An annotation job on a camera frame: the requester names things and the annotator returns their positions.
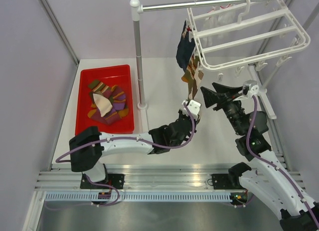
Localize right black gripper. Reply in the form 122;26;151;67
200;82;245;135

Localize white clip sock hanger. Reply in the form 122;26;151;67
191;0;309;66

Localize purple striped sock front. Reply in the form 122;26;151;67
87;85;128;127

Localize purple striped sock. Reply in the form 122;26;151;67
87;85;128;127
87;108;122;126

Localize purple striped sock back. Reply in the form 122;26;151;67
87;108;122;126

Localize brown cream striped sock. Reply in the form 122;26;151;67
93;93;113;117

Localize olive green striped sock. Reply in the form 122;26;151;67
88;80;129;118

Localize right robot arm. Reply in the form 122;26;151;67
200;80;319;231

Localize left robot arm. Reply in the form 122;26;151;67
69;107;200;189

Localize white fluffy socks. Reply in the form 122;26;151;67
202;4;236;47

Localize olive brown patterned sock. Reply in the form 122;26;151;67
181;54;204;100

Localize navy blue sock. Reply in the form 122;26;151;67
175;20;195;71

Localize red plastic bin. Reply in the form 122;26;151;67
75;64;135;135

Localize silver drying rack stand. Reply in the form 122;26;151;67
130;0;311;128

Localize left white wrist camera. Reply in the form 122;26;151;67
181;100;201;119

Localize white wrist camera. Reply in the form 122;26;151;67
234;80;259;101
181;100;201;119

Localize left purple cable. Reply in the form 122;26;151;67
55;102;196;164

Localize purple cable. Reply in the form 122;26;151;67
55;102;196;164
245;95;319;231

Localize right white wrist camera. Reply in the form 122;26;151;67
234;80;259;101

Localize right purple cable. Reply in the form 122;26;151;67
245;95;319;231

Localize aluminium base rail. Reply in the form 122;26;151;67
34;163;304;192

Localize white slotted cable duct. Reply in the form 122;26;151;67
45;192;232;202

